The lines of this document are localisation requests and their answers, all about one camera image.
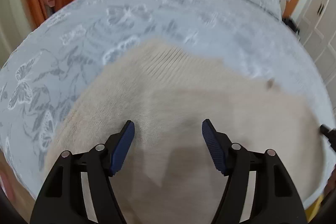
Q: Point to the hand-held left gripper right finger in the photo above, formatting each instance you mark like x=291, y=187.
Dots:
x=214, y=148

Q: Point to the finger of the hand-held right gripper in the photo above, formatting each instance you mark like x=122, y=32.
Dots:
x=332, y=136

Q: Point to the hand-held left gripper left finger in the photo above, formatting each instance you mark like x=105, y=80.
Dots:
x=122, y=148

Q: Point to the beige sweater with black hearts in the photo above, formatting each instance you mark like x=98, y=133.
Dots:
x=168, y=98

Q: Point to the white wardrobe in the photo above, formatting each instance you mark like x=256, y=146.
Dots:
x=320, y=24

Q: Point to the dark bag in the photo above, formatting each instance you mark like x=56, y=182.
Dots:
x=291, y=26

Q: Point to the bed with butterfly blue duvet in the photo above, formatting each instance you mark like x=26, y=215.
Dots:
x=105, y=19

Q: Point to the white pleated curtain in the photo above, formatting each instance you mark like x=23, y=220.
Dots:
x=13, y=22

